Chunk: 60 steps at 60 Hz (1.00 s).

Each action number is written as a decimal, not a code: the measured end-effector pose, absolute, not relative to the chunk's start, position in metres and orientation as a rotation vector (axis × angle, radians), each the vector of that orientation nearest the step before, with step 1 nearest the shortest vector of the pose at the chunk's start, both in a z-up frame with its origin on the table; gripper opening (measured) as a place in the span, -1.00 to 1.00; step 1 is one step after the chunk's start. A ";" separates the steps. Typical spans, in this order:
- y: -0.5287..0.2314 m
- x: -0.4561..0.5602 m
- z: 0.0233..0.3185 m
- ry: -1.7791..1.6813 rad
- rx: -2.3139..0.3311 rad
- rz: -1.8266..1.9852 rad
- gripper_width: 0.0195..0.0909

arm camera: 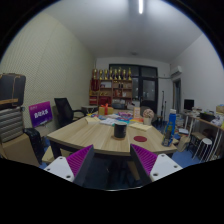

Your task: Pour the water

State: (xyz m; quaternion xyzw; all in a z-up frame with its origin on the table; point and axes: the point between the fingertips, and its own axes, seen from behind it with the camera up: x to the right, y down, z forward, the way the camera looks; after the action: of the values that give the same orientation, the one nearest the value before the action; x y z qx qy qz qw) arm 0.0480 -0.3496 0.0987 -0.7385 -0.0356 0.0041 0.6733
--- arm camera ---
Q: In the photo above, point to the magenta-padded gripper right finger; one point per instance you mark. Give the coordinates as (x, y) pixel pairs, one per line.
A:
(163, 166)

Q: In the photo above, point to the wooden shelf unit with trophies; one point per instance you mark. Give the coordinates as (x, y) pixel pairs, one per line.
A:
(111, 88)

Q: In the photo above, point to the standing pink card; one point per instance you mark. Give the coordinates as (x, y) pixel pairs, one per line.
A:
(136, 112)

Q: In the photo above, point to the kraft brown book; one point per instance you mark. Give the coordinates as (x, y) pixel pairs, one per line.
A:
(140, 126)

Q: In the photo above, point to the black tripod stand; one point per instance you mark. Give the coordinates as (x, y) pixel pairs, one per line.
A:
(163, 106)

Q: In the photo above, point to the brown paper bag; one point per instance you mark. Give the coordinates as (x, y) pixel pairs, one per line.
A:
(182, 143)

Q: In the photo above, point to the purple sign board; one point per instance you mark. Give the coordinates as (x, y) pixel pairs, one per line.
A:
(40, 114)

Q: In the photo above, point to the teal book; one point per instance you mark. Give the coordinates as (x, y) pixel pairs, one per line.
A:
(121, 122)

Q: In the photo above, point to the white open booklet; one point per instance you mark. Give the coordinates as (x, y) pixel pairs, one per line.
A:
(108, 121)

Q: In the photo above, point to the pink flowers in white pot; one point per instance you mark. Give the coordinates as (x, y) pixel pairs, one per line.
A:
(148, 115)

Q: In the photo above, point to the yellow gift box red ribbon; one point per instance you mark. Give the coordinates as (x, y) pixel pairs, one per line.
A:
(106, 110)

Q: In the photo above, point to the wooden seat stool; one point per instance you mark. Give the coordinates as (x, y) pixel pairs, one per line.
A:
(196, 135)

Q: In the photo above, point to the brown cardboard box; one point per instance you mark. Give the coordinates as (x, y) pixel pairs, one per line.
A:
(16, 150)

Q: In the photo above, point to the black office chair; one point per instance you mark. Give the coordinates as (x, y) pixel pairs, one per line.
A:
(65, 111)

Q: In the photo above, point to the pale yellow box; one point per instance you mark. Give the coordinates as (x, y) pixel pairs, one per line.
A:
(92, 120)

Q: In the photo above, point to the black mug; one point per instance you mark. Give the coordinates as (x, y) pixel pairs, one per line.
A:
(120, 130)

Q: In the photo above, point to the white round stool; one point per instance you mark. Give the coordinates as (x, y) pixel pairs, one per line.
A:
(204, 142)

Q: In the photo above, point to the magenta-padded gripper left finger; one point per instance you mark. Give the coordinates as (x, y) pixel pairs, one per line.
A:
(60, 165)

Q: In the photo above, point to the long ceiling light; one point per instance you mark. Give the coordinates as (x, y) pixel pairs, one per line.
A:
(141, 6)

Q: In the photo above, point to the black computer monitor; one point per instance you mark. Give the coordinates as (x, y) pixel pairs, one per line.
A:
(188, 104)

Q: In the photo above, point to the blue drink bottle white cap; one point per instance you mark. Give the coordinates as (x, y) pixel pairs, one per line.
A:
(171, 128)

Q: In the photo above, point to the white wall air conditioner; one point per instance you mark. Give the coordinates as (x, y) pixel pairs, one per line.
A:
(176, 70)

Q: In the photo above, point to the flat round red coaster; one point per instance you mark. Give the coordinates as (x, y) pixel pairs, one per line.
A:
(140, 138)

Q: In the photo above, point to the grey ribbed suitcase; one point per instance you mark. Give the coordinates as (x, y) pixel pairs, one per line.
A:
(10, 123)

